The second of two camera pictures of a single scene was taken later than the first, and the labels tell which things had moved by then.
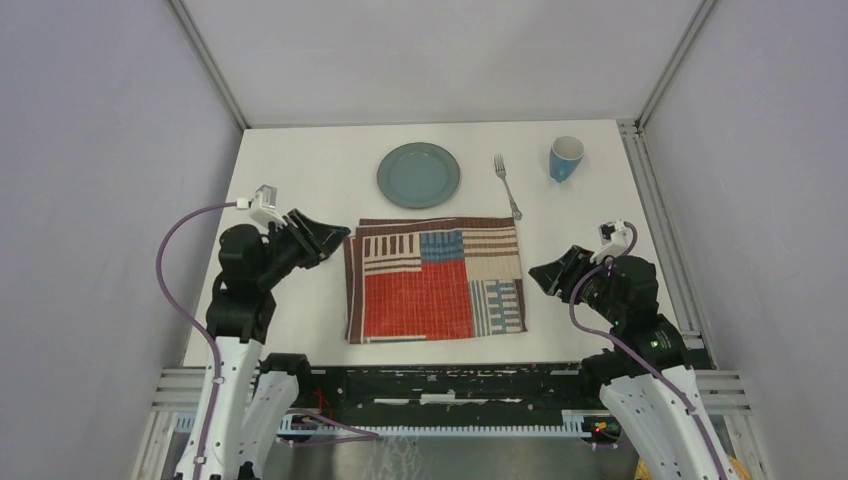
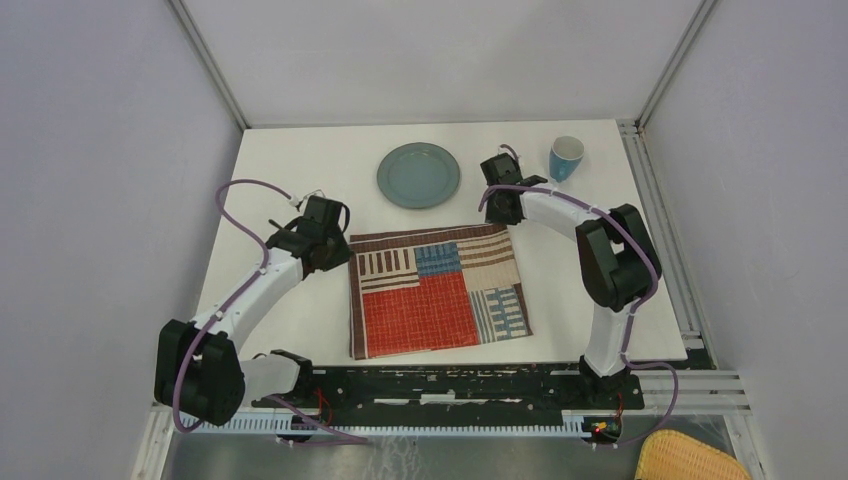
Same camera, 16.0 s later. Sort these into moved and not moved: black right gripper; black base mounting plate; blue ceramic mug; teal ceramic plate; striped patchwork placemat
Moved: black right gripper; striped patchwork placemat
Not moved: blue ceramic mug; teal ceramic plate; black base mounting plate
